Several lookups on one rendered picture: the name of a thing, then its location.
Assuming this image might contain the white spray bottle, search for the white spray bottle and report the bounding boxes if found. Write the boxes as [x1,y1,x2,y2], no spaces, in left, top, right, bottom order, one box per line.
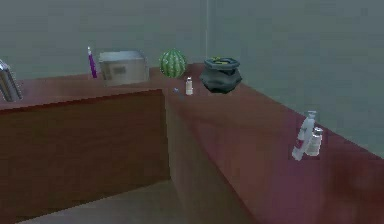
[291,110,318,162]

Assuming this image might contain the small white salt shaker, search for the small white salt shaker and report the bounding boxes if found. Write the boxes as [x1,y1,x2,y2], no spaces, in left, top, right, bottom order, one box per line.
[185,76,194,96]

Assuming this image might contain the green striped watermelon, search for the green striped watermelon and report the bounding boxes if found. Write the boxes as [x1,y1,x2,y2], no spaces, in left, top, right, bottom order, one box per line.
[158,48,188,79]

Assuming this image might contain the reddish brown kitchen counter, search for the reddish brown kitchen counter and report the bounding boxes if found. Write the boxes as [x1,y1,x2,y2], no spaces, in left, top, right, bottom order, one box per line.
[0,63,384,224]

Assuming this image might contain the small white capped jar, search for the small white capped jar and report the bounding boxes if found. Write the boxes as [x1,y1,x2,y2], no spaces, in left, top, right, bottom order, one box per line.
[305,126,324,157]

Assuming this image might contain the dark grey sack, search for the dark grey sack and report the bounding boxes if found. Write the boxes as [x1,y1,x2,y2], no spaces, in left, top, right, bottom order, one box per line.
[199,56,243,94]

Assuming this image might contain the silver metal cylinder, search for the silver metal cylinder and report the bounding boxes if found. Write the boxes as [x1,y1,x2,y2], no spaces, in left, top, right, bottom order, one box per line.
[0,59,24,103]

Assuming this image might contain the silver metal box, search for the silver metal box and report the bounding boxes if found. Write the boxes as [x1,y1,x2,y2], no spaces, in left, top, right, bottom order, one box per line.
[97,49,150,87]

